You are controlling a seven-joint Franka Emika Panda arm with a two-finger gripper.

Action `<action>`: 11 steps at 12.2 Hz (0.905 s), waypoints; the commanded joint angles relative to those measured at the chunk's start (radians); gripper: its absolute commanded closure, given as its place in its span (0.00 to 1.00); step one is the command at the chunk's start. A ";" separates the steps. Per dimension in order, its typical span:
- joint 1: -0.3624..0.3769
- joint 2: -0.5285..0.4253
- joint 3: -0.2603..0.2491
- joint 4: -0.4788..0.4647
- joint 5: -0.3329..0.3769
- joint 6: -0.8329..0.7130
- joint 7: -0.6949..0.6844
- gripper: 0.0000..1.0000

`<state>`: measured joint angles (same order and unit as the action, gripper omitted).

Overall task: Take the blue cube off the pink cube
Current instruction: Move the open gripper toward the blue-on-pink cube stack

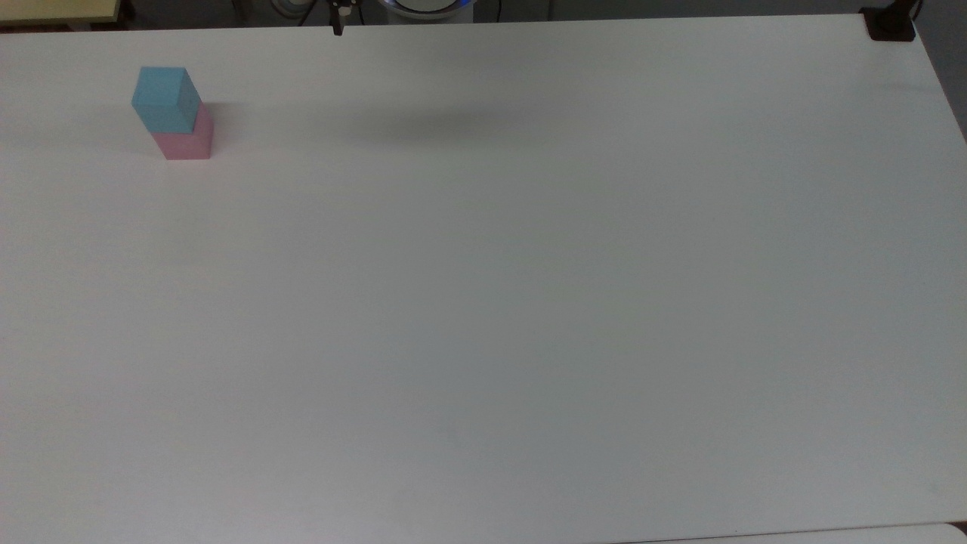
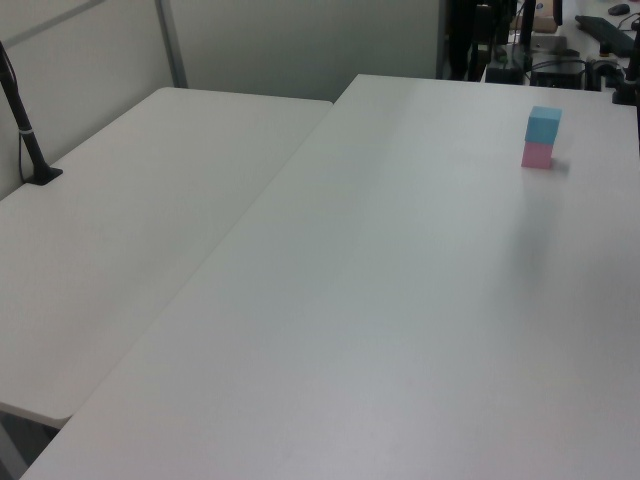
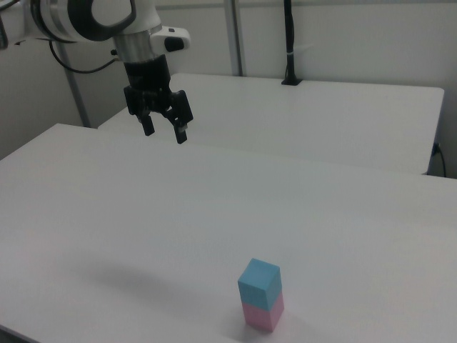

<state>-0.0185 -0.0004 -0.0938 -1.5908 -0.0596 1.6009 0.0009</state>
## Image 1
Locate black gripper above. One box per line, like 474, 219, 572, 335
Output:
327, 0, 357, 36

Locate blue cube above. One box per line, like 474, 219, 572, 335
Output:
131, 66, 202, 134

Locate pink cube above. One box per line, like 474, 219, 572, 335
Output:
152, 102, 215, 161

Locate yellow side table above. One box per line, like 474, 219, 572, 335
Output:
0, 0, 123, 29

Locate black table clamp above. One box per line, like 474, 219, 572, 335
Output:
860, 0, 924, 42

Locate white robot base blue ring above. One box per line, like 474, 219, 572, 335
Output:
382, 0, 477, 24

